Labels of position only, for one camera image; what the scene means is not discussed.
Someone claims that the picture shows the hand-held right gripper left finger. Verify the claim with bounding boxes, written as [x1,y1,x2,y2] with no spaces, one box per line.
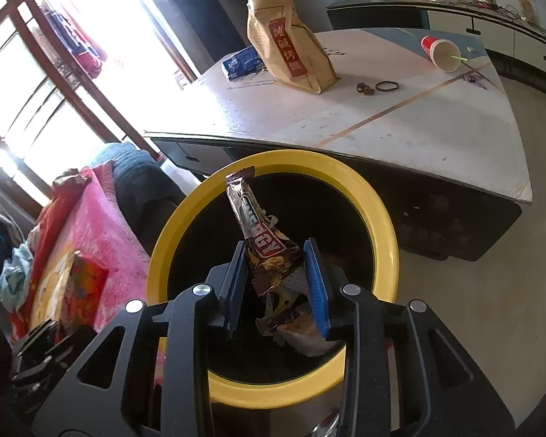
[32,239,251,437]

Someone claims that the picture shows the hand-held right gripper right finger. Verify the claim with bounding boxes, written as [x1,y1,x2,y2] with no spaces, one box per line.
[302,238,515,437]

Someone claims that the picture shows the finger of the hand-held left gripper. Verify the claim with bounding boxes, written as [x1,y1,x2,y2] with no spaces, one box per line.
[55,326,97,360]

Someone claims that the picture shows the brown chocolate bar wrapper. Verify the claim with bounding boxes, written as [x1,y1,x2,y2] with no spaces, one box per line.
[225,166,303,296]

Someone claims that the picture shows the yellow rimmed trash bin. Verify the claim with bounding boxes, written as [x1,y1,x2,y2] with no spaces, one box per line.
[146,148,399,408]

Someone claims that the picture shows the yellow white snack packet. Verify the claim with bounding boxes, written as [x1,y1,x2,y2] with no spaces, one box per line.
[275,307,342,358]

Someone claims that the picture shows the red snack packet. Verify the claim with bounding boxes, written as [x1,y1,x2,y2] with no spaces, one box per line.
[57,250,110,335]

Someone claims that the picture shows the light blue cloth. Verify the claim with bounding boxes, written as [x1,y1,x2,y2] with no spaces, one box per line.
[0,241,35,310]

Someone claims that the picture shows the pink printed blanket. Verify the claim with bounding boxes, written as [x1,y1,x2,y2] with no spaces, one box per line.
[9,166,174,401]

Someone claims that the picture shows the red quilt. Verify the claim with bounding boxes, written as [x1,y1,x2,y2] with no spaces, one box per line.
[9,168,92,328]

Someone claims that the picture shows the blue sofa cover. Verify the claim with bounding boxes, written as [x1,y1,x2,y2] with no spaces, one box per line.
[88,142,183,237]

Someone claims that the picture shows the white marble coffee table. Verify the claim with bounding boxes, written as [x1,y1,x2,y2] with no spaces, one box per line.
[143,27,533,262]

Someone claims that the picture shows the brown framed glass door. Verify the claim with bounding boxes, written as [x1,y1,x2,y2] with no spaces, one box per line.
[0,0,198,201]

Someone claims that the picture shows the blue tissue packet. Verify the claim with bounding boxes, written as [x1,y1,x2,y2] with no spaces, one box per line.
[221,46,267,79]

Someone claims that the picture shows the brown paper bag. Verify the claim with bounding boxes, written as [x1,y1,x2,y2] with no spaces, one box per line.
[247,0,340,96]

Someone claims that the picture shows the red paper cup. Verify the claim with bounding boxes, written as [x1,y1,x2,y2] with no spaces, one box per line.
[421,35,460,74]

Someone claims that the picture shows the dark blue curtain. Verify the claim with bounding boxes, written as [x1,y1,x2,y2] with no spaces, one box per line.
[195,0,256,55]

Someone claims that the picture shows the hanging clothes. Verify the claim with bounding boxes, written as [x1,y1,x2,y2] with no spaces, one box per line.
[41,0,105,78]

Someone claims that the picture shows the white television cabinet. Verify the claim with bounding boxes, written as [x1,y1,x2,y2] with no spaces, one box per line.
[327,0,546,96]

